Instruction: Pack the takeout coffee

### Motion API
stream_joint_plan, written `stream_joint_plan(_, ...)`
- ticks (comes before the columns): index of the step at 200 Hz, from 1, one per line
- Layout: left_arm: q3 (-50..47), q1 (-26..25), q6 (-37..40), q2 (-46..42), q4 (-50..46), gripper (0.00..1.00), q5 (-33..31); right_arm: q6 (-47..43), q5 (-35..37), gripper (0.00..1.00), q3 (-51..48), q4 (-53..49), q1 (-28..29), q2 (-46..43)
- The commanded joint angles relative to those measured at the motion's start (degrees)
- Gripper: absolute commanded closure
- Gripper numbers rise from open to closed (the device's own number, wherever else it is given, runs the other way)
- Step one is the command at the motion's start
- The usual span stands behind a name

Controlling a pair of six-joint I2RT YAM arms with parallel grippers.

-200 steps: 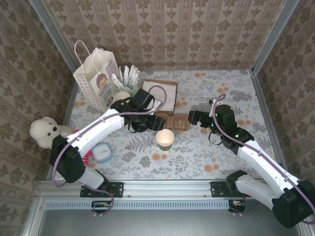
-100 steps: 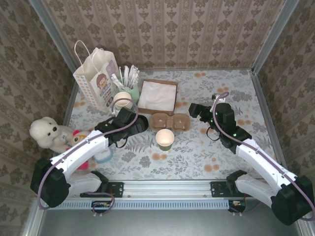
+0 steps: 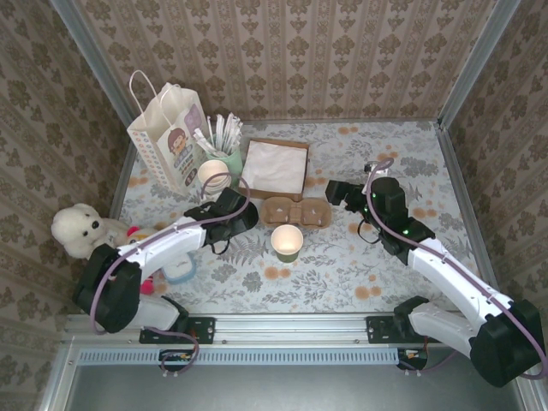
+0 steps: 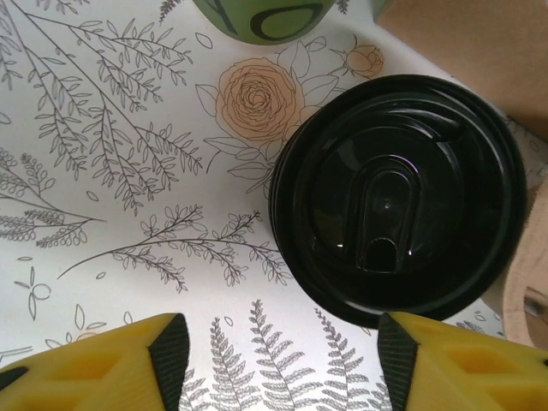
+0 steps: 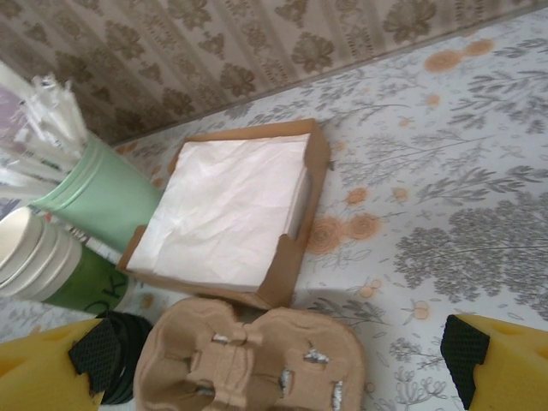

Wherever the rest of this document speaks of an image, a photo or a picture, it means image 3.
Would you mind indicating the black plastic cup lid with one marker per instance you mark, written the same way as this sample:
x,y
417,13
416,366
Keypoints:
x,y
247,218

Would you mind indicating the brown pulp cup carrier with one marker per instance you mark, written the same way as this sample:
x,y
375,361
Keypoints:
x,y
278,214

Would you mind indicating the white printed paper bag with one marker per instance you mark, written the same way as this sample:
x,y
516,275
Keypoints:
x,y
180,145

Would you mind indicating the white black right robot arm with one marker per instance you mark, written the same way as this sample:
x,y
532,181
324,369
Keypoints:
x,y
449,274

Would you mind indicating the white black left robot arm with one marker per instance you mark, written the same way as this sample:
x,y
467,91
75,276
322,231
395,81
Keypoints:
x,y
171,244

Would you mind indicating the mint green straw holder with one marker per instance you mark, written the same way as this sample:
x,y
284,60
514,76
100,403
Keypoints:
x,y
233,164

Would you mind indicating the brown cardboard napkin box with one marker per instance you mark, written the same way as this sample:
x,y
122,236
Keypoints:
x,y
305,171

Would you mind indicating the red striped plush doll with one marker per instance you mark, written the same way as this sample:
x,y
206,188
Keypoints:
x,y
139,234

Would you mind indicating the white wrapped straw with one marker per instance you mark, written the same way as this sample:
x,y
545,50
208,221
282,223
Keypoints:
x,y
220,132
209,128
238,132
203,139
231,128

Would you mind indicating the floral table cover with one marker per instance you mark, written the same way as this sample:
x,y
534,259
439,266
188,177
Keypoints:
x,y
364,274

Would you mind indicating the white teddy bear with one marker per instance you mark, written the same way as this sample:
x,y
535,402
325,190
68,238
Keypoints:
x,y
81,227

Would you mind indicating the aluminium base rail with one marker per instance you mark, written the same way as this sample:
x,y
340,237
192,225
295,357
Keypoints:
x,y
291,329

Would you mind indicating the aluminium frame post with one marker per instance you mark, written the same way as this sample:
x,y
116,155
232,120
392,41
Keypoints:
x,y
476,64
102,68

